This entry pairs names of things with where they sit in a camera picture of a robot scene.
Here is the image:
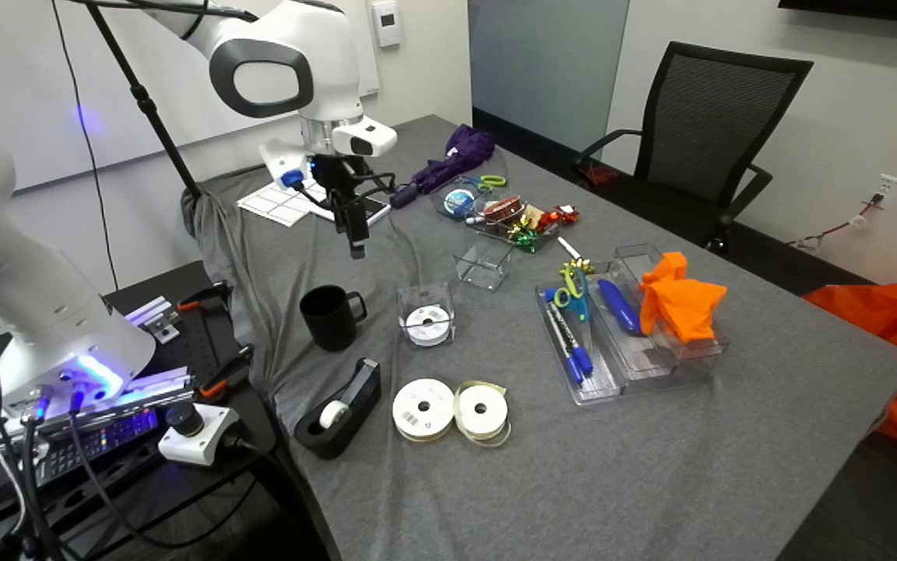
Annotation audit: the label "blue round object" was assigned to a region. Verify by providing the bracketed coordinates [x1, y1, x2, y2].
[441, 182, 482, 223]

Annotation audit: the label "black cup with handle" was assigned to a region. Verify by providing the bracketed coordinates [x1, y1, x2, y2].
[296, 282, 370, 356]

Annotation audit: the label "black tape dispenser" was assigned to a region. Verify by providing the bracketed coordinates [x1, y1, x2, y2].
[293, 356, 386, 461]

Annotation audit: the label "gray tablecloth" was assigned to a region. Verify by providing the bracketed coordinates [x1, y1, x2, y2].
[178, 113, 897, 561]

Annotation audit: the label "orange plastic object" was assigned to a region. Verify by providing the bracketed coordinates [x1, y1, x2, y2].
[636, 248, 733, 349]

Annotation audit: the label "blue pen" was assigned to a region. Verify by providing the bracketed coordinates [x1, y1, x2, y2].
[557, 302, 596, 380]
[543, 302, 584, 389]

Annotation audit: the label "red handled pliers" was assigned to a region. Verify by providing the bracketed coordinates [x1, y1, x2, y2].
[172, 285, 234, 321]
[197, 356, 255, 405]

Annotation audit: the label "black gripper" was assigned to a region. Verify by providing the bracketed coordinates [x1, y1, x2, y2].
[305, 153, 386, 262]

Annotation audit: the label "small empty clear box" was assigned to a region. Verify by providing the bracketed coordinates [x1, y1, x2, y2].
[454, 241, 514, 291]

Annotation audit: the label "thick blue marker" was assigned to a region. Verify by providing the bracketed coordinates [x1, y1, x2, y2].
[596, 274, 645, 339]

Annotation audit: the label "clear plastic organizer tray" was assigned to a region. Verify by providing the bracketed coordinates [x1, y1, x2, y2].
[536, 242, 730, 407]

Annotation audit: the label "white ribbon spool in box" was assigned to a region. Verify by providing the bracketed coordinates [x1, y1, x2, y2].
[401, 302, 454, 349]

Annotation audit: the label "small cream ribbon spool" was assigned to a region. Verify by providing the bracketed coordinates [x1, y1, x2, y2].
[452, 377, 514, 451]

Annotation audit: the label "black mesh office chair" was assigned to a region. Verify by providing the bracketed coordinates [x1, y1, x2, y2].
[570, 40, 815, 256]

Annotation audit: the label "robot base electronics plate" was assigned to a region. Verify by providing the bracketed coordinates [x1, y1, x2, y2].
[0, 365, 199, 493]

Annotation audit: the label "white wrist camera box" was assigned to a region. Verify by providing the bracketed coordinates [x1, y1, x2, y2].
[331, 116, 401, 163]

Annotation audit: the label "colourful toy pile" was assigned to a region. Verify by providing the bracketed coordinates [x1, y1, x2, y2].
[463, 197, 584, 256]

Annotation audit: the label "purple cloth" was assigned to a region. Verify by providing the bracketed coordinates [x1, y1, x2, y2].
[391, 121, 500, 211]

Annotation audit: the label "wall outlet cable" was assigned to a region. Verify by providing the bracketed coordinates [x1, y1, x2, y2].
[789, 191, 887, 253]

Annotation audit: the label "orange cloth on floor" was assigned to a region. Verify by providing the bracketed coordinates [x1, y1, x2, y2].
[805, 281, 897, 456]

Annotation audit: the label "white paper sheets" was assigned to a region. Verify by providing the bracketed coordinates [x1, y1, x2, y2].
[236, 153, 340, 230]

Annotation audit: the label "large white ribbon spool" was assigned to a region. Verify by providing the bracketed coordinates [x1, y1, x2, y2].
[391, 373, 457, 449]

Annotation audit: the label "silver metal block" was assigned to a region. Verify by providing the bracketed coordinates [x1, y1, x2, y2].
[121, 291, 183, 346]

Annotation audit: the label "blue green scissors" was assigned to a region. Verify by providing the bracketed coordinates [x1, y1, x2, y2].
[555, 256, 599, 321]

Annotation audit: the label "black tripod stand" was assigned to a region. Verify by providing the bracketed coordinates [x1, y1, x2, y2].
[72, 0, 266, 202]

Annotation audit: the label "white wall thermostat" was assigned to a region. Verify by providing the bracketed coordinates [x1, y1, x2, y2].
[368, 0, 404, 51]

